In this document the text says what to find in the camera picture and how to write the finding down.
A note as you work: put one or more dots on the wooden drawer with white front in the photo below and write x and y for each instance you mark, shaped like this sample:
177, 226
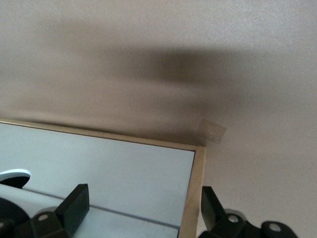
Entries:
123, 224

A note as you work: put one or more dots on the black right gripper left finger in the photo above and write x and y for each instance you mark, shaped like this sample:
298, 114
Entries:
74, 208

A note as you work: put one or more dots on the clear tape piece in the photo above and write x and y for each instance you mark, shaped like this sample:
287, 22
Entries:
212, 131

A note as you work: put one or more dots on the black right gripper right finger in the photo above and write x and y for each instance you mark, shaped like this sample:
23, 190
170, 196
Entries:
210, 208

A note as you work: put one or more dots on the white closed drawer front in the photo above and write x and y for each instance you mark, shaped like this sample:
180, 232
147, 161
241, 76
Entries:
111, 163

